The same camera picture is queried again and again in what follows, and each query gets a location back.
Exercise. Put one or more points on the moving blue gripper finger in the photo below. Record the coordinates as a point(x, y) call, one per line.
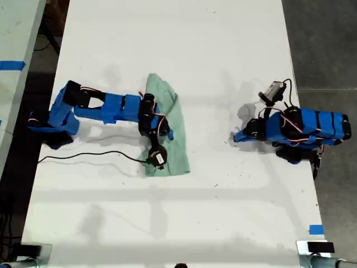
point(244, 139)

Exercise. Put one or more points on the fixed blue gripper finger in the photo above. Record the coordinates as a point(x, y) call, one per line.
point(242, 134)
point(170, 134)

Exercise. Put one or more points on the pale green T-shirt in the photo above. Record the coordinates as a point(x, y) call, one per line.
point(178, 150)

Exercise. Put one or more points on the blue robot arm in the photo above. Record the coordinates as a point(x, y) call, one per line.
point(320, 123)
point(117, 109)

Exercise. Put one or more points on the short blue tape strip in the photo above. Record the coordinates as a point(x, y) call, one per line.
point(316, 229)

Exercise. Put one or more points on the black round object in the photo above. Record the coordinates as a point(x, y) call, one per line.
point(181, 265)

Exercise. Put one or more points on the small black box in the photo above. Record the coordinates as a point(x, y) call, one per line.
point(320, 247)
point(29, 249)

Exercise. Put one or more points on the long blue tape strip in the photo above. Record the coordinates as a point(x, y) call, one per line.
point(12, 65)

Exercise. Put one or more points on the camera black stalk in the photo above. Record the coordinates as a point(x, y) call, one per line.
point(154, 141)
point(269, 110)

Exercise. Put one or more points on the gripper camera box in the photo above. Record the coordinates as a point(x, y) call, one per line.
point(157, 157)
point(272, 90)

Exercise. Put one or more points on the metal corner bracket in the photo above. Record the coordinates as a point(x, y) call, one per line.
point(302, 255)
point(46, 255)

